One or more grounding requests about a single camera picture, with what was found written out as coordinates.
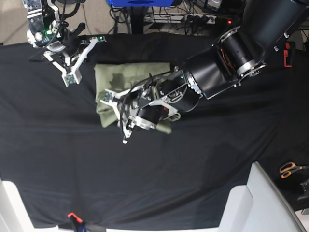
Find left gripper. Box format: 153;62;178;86
100;82;180;144

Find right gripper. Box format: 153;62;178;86
43;23;106;86

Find green T-shirt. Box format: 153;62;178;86
94;62;173;128

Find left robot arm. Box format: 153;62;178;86
101;0;309;143

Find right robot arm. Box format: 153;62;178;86
23;0;106;86

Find black table cloth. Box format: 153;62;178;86
0;33;309;230

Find blue box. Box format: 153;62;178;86
107;0;174;7

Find black table leg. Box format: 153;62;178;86
129;7;149;34

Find white power strip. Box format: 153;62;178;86
144;12;233;25

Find orange clamp bottom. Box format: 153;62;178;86
67;212;84;223

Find orange black clamp right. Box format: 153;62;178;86
283;41;296;68

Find white frame left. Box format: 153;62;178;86
0;179;35;232

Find orange handled scissors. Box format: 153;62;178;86
279;162;309;179

